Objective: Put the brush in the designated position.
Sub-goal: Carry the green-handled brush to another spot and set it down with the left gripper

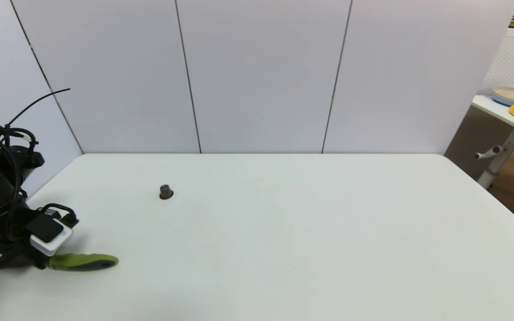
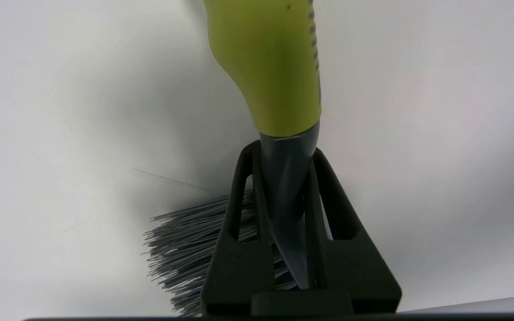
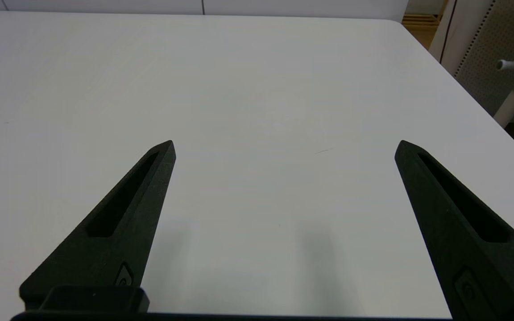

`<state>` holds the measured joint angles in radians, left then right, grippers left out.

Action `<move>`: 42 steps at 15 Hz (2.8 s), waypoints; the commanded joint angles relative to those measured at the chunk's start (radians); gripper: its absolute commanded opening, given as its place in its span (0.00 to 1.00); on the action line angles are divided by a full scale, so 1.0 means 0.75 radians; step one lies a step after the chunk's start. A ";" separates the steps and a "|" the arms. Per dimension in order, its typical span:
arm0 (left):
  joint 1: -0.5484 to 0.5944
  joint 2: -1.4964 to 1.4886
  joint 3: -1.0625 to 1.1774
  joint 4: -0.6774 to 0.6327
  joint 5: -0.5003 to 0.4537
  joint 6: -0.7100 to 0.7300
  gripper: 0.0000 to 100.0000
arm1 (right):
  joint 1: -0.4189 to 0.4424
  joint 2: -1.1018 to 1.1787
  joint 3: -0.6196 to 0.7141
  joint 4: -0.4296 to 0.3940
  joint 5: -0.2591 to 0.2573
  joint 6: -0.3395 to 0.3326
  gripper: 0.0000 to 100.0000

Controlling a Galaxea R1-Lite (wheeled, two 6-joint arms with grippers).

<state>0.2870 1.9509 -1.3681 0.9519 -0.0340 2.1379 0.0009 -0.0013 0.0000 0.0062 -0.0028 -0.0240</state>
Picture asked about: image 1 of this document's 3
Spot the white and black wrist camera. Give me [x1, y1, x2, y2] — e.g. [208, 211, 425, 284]
[25, 212, 74, 257]

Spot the white side table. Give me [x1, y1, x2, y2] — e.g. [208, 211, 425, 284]
[470, 95, 514, 190]

